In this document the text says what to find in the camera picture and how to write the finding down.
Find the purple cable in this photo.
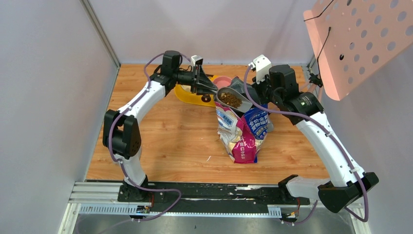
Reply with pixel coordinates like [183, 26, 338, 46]
[108, 52, 191, 223]
[243, 63, 370, 226]

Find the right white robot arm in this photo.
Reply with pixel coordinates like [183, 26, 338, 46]
[252, 64, 379, 213]

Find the pet food bag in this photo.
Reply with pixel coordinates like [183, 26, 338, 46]
[215, 76, 275, 165]

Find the brown pet food kibble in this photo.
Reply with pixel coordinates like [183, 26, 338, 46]
[219, 93, 242, 109]

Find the aluminium rail frame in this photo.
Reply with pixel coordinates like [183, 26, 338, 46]
[58, 181, 372, 234]

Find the metal scoop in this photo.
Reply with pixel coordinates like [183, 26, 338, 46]
[207, 87, 253, 116]

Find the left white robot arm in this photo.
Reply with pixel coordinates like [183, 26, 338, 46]
[102, 50, 217, 201]

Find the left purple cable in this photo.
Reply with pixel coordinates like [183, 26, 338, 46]
[108, 52, 191, 223]

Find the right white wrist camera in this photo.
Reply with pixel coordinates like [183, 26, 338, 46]
[248, 54, 272, 84]

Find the yellow double bowl feeder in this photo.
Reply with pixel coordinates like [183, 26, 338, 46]
[174, 73, 215, 107]

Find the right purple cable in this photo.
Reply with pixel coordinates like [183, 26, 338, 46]
[243, 63, 370, 226]

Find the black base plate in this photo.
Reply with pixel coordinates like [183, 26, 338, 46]
[117, 182, 310, 214]

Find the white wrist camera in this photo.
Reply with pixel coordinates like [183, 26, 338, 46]
[190, 55, 204, 67]
[248, 54, 272, 84]

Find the pink bowl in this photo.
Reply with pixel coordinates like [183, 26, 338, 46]
[212, 76, 232, 89]

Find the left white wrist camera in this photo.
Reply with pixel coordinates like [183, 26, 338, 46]
[190, 55, 204, 67]

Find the pink perforated stand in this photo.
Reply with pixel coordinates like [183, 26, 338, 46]
[303, 0, 413, 101]

